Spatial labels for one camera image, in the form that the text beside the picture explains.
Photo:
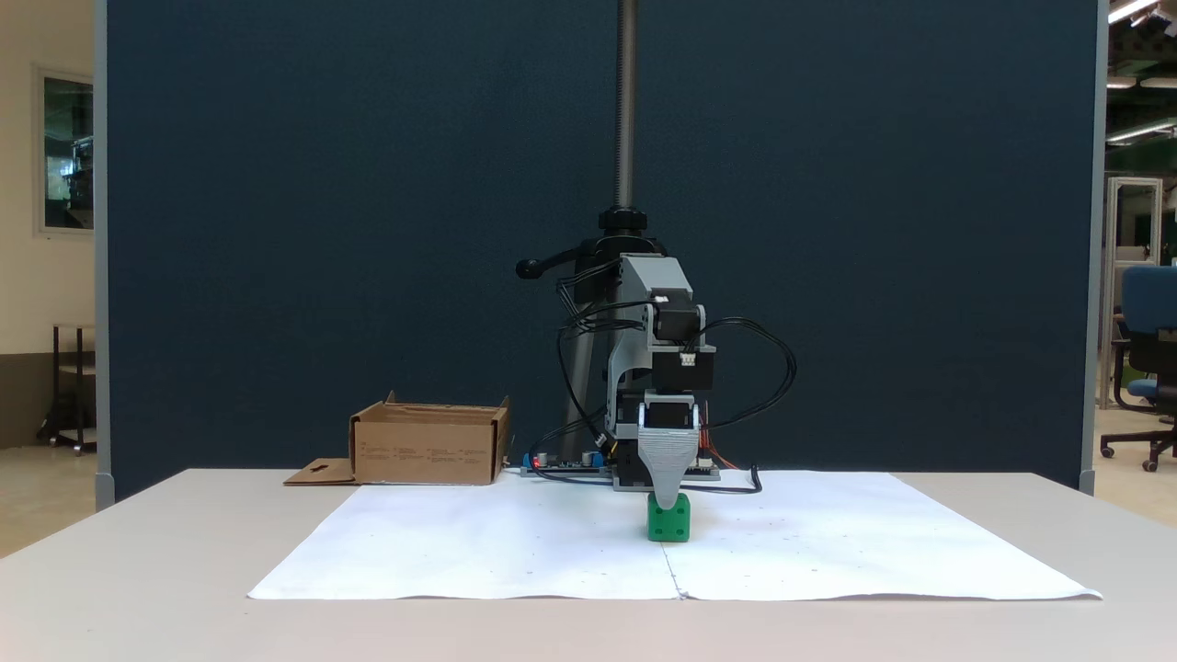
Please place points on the circuit board with blue capacitors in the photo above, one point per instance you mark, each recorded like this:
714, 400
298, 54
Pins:
563, 465

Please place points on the brown cardboard box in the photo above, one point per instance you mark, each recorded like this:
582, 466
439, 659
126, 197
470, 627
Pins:
428, 450

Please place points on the black tripod with metal column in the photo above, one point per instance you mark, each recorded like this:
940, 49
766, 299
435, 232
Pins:
625, 110

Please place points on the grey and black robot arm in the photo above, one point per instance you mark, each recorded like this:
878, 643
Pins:
655, 285

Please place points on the dark blue partition panel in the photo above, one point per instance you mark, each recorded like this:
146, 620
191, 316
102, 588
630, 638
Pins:
276, 230

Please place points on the green die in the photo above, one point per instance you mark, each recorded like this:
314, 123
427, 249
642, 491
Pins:
679, 527

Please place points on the ceiling strip light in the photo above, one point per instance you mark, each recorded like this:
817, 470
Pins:
1140, 131
1129, 9

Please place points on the white paper sheet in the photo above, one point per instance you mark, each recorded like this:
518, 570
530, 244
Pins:
506, 542

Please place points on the black metal cart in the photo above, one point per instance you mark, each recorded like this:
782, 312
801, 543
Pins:
57, 368

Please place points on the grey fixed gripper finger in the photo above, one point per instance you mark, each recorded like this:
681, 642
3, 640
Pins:
668, 455

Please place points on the framed wall window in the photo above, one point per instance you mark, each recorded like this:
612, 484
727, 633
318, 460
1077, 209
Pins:
66, 152

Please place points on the blue office chair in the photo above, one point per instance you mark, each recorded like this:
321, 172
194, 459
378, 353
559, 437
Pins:
1149, 299

